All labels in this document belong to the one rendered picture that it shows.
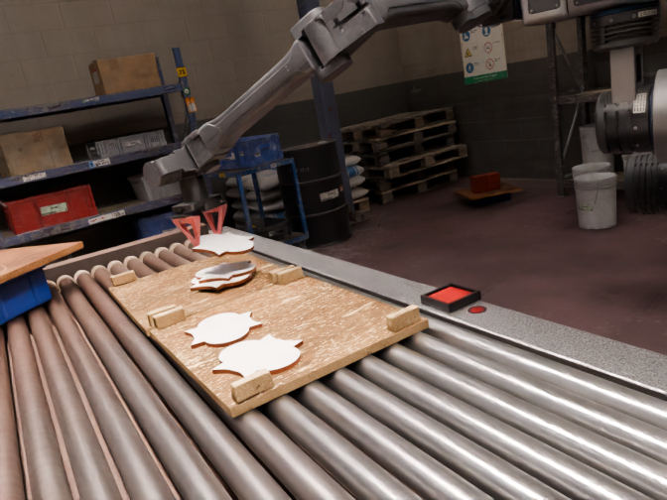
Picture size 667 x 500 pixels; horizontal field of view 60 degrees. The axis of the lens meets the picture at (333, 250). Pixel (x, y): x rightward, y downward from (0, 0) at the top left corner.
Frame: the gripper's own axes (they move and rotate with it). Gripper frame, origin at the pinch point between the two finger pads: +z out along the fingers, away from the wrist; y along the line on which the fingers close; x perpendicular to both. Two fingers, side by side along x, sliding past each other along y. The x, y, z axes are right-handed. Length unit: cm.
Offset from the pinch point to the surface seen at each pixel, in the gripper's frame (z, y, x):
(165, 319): 8.5, -25.5, -8.5
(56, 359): 11.2, -38.3, 8.8
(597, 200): 88, 347, -46
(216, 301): 10.2, -12.5, -10.0
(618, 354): 14, -21, -86
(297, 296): 10.7, -8.8, -27.9
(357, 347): 11, -28, -51
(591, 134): 56, 457, -34
